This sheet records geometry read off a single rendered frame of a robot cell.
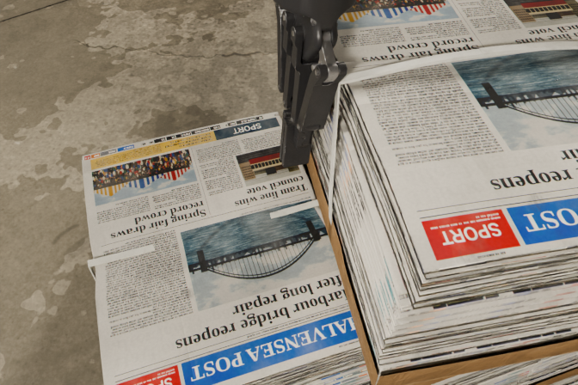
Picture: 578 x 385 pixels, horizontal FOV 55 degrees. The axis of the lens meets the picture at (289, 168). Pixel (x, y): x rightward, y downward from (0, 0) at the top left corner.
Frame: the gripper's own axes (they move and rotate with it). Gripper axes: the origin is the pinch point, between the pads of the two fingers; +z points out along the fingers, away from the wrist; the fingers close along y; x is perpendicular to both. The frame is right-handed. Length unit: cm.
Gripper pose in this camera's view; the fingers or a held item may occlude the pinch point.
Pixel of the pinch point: (296, 137)
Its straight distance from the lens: 59.2
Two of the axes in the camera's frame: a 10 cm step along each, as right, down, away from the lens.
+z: -0.7, 6.9, 7.2
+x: -9.5, 1.8, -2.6
